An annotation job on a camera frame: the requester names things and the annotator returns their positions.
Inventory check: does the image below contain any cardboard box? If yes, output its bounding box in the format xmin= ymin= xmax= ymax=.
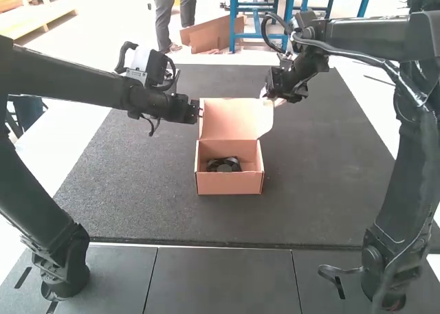
xmin=194 ymin=97 xmax=276 ymax=196

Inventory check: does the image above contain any flat cardboard sheet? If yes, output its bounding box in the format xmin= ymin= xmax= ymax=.
xmin=179 ymin=13 xmax=247 ymax=54

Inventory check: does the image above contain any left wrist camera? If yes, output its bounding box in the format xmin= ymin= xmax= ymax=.
xmin=124 ymin=45 xmax=179 ymax=91

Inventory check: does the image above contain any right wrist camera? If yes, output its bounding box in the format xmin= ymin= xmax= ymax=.
xmin=276 ymin=51 xmax=299 ymax=71

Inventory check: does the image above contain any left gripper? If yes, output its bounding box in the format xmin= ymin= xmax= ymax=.
xmin=170 ymin=93 xmax=204 ymax=125

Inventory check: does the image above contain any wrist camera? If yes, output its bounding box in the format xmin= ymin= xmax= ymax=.
xmin=124 ymin=45 xmax=179 ymax=91
xmin=276 ymin=51 xmax=299 ymax=71

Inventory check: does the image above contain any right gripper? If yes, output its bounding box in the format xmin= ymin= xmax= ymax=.
xmin=258 ymin=65 xmax=311 ymax=107

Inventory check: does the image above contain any black mat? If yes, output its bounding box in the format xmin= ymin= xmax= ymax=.
xmin=53 ymin=63 xmax=440 ymax=255

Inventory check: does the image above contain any black square fan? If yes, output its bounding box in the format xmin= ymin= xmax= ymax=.
xmin=206 ymin=155 xmax=241 ymax=173

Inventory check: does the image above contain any dark base panel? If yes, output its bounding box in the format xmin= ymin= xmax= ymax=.
xmin=144 ymin=247 xmax=303 ymax=314
xmin=291 ymin=249 xmax=440 ymax=314
xmin=0 ymin=245 xmax=159 ymax=314

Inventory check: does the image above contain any wooden pallet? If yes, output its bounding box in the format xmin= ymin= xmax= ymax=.
xmin=0 ymin=8 xmax=79 ymax=41

